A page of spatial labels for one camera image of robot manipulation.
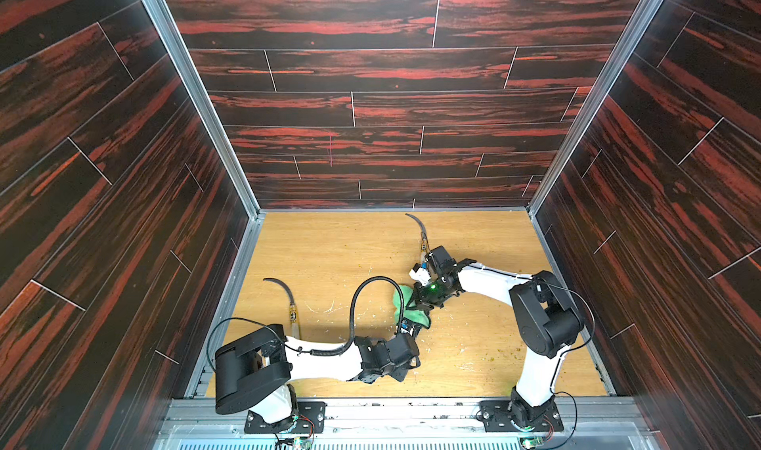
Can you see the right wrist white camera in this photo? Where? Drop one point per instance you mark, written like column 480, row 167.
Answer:
column 419, row 273

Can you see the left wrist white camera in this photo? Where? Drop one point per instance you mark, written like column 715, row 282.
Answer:
column 408, row 327

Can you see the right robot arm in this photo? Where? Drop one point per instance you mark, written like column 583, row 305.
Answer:
column 547, row 318

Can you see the sickle with yellow label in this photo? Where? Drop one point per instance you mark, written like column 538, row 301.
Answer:
column 424, row 242

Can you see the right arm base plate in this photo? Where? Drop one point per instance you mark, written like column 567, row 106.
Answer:
column 518, row 416

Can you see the wrist white camera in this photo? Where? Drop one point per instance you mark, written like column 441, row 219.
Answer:
column 419, row 273
column 408, row 327

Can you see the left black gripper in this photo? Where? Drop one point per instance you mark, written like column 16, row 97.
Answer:
column 400, row 376

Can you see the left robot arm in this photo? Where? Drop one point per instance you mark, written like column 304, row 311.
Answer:
column 255, row 372

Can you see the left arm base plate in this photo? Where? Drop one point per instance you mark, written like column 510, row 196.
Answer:
column 286, row 418

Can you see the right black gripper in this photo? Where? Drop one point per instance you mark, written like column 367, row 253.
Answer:
column 428, row 289

